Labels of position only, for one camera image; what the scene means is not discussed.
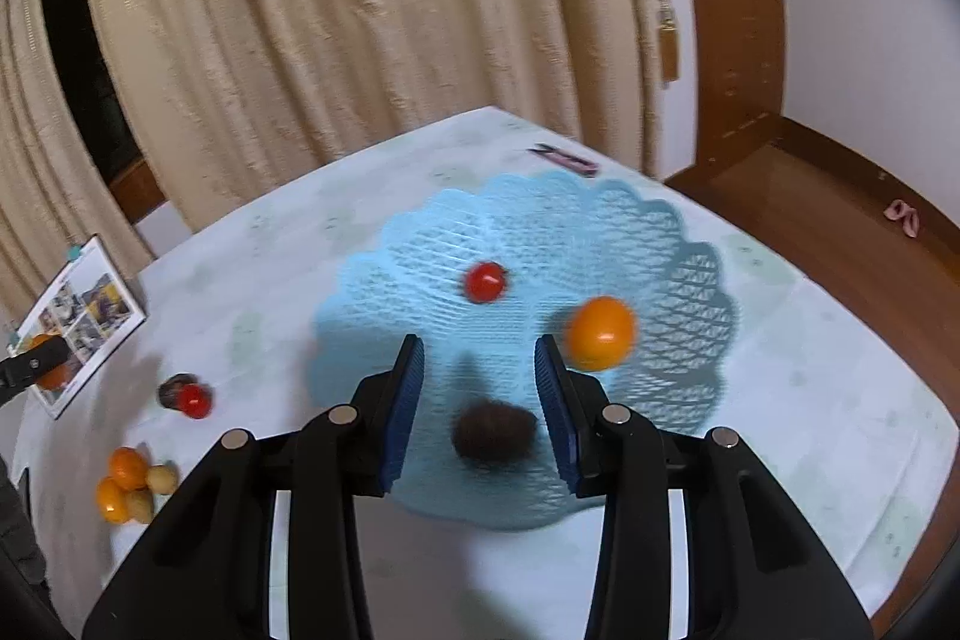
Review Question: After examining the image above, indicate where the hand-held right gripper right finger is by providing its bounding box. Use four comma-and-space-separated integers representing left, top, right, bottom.
534, 334, 875, 640

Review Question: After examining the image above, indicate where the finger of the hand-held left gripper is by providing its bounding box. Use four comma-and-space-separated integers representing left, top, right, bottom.
0, 340, 70, 390

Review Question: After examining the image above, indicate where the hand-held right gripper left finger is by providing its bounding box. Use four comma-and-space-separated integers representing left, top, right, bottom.
81, 334, 425, 640

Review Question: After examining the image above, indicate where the orange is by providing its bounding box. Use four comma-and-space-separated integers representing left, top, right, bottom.
564, 296, 638, 372
109, 447, 149, 489
28, 332, 83, 392
95, 476, 132, 525

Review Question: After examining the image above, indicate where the dark purple mangosteen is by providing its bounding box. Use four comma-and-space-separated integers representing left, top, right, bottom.
158, 374, 200, 412
452, 401, 537, 462

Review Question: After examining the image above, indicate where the red tomato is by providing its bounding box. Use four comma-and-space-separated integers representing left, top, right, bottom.
463, 261, 509, 304
178, 383, 214, 420

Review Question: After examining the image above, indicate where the light blue plastic basket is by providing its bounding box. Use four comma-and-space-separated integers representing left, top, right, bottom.
311, 173, 742, 531

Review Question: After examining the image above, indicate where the photo desk calendar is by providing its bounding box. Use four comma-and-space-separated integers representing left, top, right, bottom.
13, 233, 148, 420

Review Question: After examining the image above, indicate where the grey cloth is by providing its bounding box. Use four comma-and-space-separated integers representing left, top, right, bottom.
0, 456, 47, 600

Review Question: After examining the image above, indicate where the narrow beige curtain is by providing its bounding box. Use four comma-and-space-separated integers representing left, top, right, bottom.
0, 0, 155, 330

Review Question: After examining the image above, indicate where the wooden window sill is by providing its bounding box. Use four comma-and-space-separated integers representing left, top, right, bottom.
109, 156, 170, 225

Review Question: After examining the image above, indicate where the white printed tablecloth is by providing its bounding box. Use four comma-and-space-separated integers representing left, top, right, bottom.
15, 105, 960, 640

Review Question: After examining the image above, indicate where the pink clip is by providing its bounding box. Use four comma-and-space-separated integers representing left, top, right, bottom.
527, 143, 599, 176

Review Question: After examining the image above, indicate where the dark window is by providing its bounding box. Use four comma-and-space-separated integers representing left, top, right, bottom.
37, 0, 143, 176

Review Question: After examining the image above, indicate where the brown wooden door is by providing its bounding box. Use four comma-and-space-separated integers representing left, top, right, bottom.
666, 0, 785, 180

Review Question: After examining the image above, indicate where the wide beige curtain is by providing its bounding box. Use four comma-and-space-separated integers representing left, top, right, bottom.
77, 0, 665, 234

